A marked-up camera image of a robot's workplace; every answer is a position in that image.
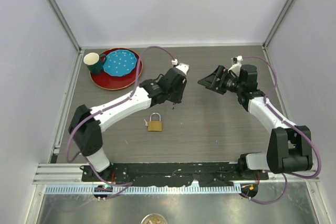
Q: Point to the blue dotted plate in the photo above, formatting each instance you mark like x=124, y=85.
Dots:
x=119, y=63

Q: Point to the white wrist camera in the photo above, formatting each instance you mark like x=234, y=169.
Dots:
x=236, y=65
x=181, y=66

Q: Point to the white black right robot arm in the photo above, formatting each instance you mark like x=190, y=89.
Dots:
x=288, y=148

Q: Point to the slotted blue-white cable duct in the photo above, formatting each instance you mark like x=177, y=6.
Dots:
x=152, y=190

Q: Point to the aluminium frame rail front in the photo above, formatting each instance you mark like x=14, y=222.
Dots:
x=71, y=173

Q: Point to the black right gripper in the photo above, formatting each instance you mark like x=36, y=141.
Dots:
x=211, y=81

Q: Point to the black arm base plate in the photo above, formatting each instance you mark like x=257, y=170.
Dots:
x=207, y=174

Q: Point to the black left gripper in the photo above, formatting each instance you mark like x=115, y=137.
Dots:
x=177, y=98

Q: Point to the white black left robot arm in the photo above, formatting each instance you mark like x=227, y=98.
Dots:
x=87, y=125

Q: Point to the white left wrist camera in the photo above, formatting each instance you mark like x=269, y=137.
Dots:
x=181, y=66

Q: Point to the round metal object bottom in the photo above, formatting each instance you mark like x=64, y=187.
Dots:
x=154, y=219

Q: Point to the dark green mug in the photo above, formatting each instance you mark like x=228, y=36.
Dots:
x=95, y=62

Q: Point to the red round tray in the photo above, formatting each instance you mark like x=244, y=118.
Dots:
x=108, y=82

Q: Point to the large brass padlock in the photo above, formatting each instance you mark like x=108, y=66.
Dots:
x=154, y=123

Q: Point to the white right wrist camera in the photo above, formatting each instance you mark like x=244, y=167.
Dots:
x=236, y=65

